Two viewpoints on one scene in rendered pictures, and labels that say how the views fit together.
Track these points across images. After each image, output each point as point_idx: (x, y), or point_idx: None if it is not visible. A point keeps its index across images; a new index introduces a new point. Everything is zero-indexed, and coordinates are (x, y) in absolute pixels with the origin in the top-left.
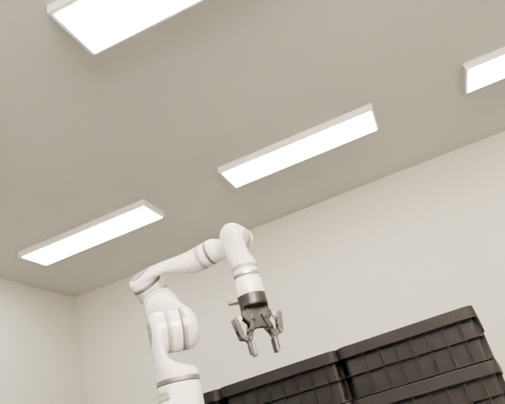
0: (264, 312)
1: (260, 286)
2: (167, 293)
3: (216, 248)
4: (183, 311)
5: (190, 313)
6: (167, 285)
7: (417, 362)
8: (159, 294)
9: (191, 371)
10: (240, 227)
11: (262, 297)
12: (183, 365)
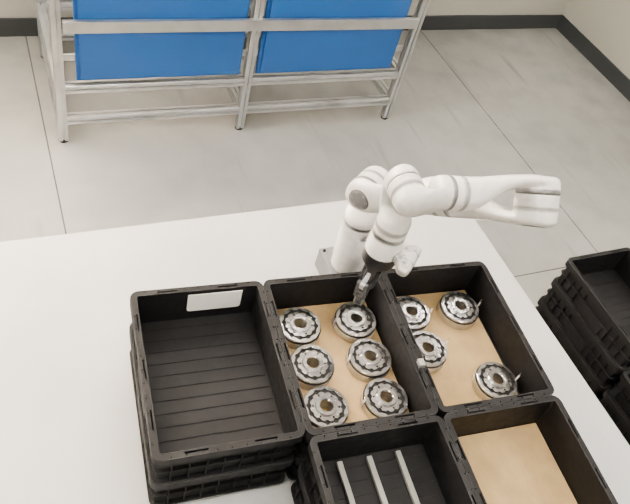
0: (364, 266)
1: (366, 243)
2: (423, 181)
3: (428, 187)
4: (355, 178)
5: (351, 183)
6: (522, 210)
7: None
8: (427, 177)
9: (344, 213)
10: (388, 176)
11: (362, 251)
12: (348, 206)
